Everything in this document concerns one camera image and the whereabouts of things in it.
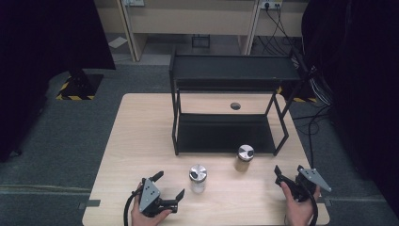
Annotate left hand-held gripper black cable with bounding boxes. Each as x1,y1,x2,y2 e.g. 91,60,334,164
122,187,142,226

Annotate hand-held gripper black cable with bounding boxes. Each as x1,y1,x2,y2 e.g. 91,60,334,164
122,187,142,226
299,183,319,226

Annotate glass jar of brown powder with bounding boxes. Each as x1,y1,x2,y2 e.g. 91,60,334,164
234,144,255,173

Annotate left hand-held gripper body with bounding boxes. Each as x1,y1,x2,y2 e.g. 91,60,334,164
138,178,177,218

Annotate white wall power outlet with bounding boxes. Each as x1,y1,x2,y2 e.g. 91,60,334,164
260,0,283,9

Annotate black power cables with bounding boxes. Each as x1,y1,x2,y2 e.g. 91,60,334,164
257,3,302,58

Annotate glass jar of white powder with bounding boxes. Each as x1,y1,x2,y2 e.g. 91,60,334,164
188,163,208,194

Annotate right hand-held gripper black cable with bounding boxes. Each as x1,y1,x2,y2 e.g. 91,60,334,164
299,183,319,226

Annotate black curtain with stand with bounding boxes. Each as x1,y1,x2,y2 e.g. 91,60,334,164
300,0,399,218

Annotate wide beige wooden desk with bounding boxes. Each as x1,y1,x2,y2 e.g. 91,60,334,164
119,0,263,63

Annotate black base with hazard stripes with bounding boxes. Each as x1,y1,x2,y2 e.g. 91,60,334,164
56,69,104,102

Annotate bundle of pale cables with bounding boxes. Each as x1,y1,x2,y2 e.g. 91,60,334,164
309,74,333,106

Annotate large black curtain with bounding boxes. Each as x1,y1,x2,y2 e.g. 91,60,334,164
0,0,117,163

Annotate person's right hand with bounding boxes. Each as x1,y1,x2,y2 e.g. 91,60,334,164
279,181,322,226

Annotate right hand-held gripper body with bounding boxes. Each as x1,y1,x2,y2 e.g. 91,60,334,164
276,168,332,203

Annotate black two-tier metal rack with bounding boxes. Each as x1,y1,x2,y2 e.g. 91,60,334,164
168,46,304,157

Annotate thin black floor cable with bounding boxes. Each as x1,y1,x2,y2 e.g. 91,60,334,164
291,105,332,169

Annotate grey floor tape strip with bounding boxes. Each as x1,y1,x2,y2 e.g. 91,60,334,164
78,199,102,210

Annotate person's left hand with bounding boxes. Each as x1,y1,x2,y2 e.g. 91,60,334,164
131,200,173,226

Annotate white paper sheet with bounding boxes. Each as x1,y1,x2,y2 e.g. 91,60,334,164
107,36,129,49

